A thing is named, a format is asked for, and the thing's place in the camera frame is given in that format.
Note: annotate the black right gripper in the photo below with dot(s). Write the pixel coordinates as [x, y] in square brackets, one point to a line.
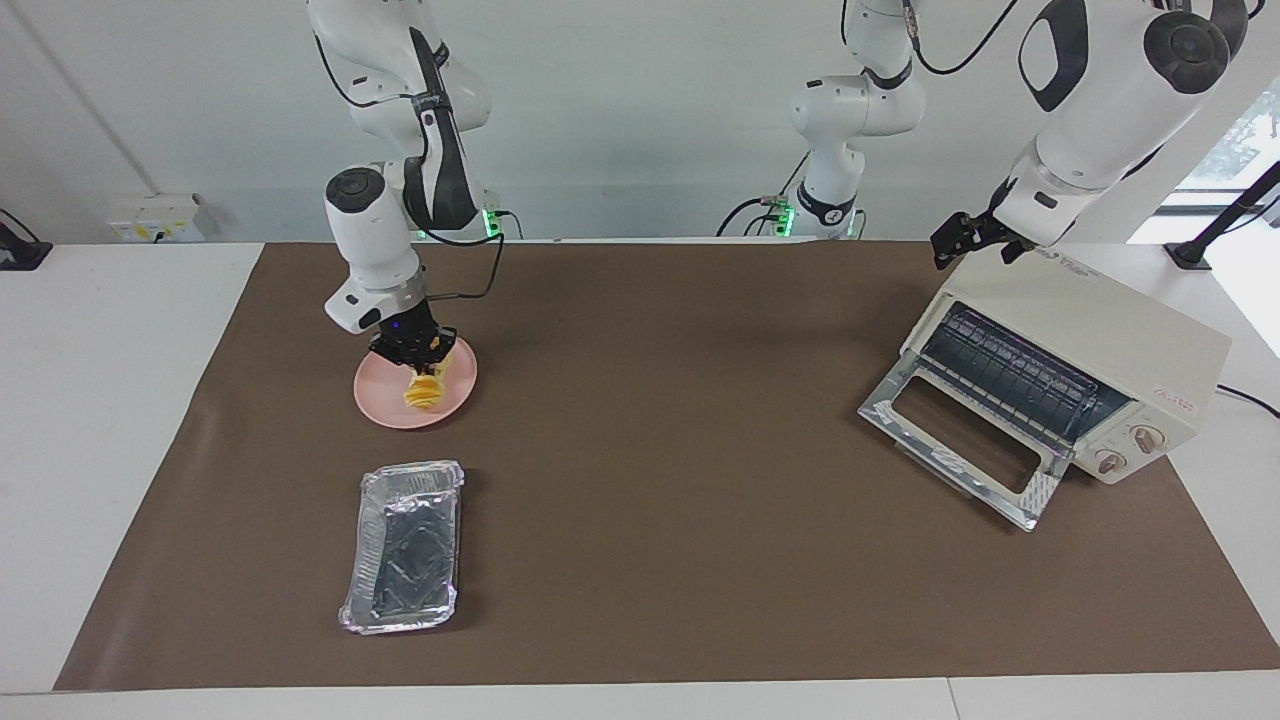
[412, 335]

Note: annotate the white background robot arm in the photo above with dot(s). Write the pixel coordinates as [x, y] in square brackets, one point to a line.
[850, 110]

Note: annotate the black clamp stand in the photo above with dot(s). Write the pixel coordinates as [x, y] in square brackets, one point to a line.
[20, 258]
[1190, 255]

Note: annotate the white toaster oven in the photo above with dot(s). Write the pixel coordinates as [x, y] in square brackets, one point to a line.
[1100, 320]

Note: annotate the white wall socket box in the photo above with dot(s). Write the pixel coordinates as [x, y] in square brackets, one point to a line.
[150, 225]

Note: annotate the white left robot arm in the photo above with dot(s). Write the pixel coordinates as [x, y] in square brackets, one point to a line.
[1110, 100]

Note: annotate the brown table mat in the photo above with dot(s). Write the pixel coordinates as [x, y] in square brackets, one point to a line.
[700, 500]

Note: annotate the beige oven knob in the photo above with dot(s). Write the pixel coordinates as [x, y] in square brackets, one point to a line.
[1110, 461]
[1148, 437]

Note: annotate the green-lit arm base box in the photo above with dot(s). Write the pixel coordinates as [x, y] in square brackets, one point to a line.
[492, 222]
[786, 218]

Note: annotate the bright window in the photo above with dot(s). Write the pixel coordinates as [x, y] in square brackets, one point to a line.
[1235, 140]

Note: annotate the pink round plate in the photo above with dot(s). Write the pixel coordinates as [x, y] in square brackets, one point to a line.
[380, 400]

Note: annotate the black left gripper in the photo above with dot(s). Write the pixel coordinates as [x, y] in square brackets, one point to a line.
[988, 225]

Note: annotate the glass oven door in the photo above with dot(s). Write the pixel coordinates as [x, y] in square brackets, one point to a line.
[1040, 497]

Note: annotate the aluminium foil tray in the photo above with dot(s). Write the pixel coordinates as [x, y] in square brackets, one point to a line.
[405, 550]

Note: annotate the golden sliced bread loaf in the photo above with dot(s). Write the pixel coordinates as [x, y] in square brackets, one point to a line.
[425, 393]

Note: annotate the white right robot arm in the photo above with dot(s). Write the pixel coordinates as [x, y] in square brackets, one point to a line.
[375, 240]

